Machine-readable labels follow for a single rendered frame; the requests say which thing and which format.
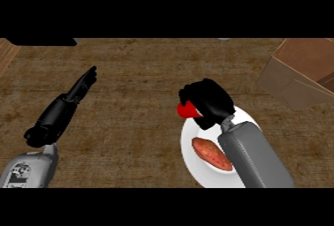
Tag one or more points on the white plate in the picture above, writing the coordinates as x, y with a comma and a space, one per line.
203, 164

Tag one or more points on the orange sweet potato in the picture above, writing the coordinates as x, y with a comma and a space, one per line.
212, 154

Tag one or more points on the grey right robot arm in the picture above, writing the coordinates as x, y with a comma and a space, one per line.
255, 157

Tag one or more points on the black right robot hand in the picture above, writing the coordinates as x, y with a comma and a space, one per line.
211, 100

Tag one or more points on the brown cardboard box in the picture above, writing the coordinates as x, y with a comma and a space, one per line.
301, 73

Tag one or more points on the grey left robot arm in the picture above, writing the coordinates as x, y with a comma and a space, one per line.
30, 169

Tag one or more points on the red can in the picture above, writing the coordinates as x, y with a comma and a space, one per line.
187, 110

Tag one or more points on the black appliance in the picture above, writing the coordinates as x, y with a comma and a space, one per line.
42, 41

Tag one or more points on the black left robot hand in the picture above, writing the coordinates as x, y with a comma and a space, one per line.
57, 116

